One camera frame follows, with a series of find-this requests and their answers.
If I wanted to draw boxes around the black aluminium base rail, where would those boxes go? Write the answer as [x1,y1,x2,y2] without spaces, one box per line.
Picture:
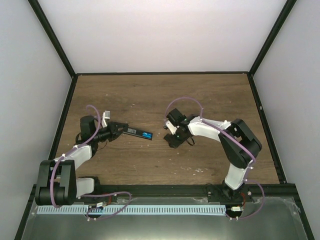
[93,183,298,203]

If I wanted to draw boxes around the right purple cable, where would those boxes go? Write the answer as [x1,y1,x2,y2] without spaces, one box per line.
[163,96,265,221]

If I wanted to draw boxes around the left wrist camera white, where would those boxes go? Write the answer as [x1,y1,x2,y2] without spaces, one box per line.
[101,110,111,128]

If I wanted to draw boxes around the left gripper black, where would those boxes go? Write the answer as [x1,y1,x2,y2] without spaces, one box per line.
[93,121,129,143]

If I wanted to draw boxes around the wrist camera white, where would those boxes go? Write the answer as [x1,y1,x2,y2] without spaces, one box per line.
[164,120,178,135]
[101,110,111,128]

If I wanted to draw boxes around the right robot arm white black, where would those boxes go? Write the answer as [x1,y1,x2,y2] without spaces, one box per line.
[163,108,262,202]

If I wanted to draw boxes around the blue battery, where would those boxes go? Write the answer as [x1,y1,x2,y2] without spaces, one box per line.
[142,132,153,139]

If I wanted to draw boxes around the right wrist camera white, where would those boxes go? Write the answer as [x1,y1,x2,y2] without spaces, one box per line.
[164,120,178,135]

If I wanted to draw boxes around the metal front plate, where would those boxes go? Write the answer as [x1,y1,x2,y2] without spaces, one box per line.
[21,197,313,240]

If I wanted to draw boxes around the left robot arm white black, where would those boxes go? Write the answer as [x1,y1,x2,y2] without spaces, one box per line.
[35,115,129,208]

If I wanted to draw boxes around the black remote control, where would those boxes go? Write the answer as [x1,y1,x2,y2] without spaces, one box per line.
[123,127,153,141]

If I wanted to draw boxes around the black frame post left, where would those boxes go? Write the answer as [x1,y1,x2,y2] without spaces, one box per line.
[28,0,76,79]

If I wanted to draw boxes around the black battery cover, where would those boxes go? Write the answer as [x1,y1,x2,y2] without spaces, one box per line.
[163,134,179,149]

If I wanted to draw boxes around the black frame post right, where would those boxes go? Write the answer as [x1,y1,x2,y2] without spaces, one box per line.
[249,0,297,75]

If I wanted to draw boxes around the light blue slotted cable duct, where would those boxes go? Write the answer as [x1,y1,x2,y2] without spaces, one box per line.
[36,204,226,216]

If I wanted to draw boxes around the black frame post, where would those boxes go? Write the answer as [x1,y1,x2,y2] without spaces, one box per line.
[28,0,76,79]
[249,0,297,75]

